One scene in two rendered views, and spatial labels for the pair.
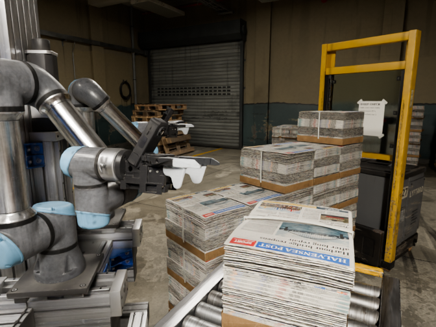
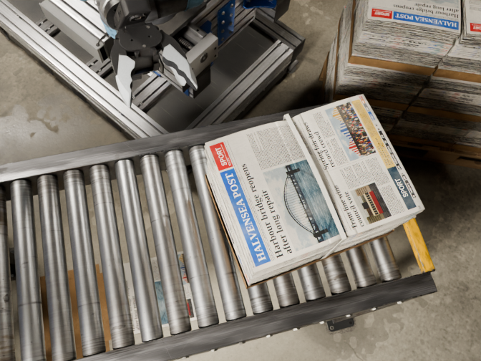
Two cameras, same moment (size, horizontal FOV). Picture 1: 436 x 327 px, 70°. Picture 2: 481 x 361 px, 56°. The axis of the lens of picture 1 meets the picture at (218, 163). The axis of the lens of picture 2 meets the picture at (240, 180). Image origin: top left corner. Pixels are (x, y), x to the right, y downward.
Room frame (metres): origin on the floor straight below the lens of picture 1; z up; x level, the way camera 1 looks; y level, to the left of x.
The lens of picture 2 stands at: (0.42, -0.34, 1.86)
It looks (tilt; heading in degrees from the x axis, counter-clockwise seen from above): 68 degrees down; 40
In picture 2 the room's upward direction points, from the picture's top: 8 degrees clockwise
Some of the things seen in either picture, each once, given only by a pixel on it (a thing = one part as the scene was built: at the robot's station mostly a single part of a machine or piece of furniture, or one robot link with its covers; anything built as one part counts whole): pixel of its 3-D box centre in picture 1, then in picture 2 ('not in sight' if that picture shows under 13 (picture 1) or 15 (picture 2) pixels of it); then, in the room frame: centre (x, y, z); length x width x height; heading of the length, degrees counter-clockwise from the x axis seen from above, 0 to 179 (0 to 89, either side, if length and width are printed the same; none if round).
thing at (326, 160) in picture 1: (303, 161); not in sight; (2.16, -0.60, 0.95); 0.38 x 0.29 x 0.23; 38
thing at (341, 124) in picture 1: (325, 194); not in sight; (2.35, -0.84, 0.65); 0.39 x 0.30 x 1.29; 39
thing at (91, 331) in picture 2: not in sight; (83, 257); (0.34, 0.05, 0.77); 0.47 x 0.05 x 0.05; 61
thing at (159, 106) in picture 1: (160, 128); not in sight; (8.51, 1.55, 0.65); 1.33 x 0.94 x 1.30; 155
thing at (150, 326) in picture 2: not in sight; (137, 245); (0.46, -0.02, 0.77); 0.47 x 0.05 x 0.05; 61
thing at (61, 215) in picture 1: (53, 222); not in sight; (0.92, 0.51, 0.98); 0.13 x 0.12 x 0.14; 161
